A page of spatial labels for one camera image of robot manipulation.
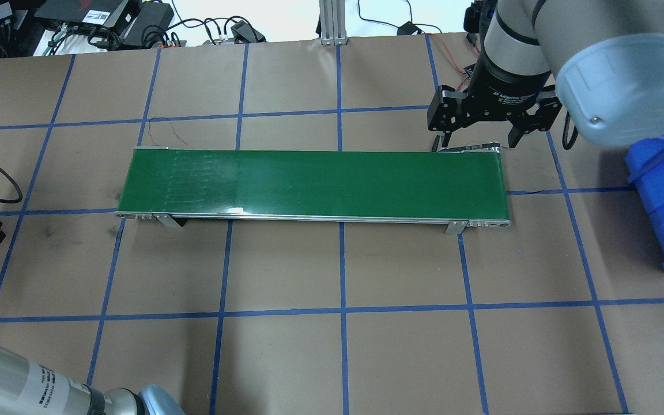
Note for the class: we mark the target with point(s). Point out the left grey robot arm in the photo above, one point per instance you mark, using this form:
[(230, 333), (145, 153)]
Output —
[(61, 351)]

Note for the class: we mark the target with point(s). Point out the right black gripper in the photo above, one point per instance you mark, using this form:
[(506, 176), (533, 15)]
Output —
[(504, 87)]

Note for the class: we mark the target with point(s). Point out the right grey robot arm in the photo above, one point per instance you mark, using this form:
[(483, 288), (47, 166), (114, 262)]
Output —
[(601, 61)]

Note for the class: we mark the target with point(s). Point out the black laptop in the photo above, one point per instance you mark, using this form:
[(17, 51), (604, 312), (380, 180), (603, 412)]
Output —
[(83, 16)]

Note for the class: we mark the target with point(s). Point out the aluminium frame post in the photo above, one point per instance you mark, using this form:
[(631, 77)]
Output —
[(332, 24)]

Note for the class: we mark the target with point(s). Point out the black power adapter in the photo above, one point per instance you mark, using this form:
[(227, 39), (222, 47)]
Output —
[(244, 33)]

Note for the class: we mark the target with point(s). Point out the green conveyor belt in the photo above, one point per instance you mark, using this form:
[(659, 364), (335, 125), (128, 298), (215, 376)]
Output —
[(458, 189)]

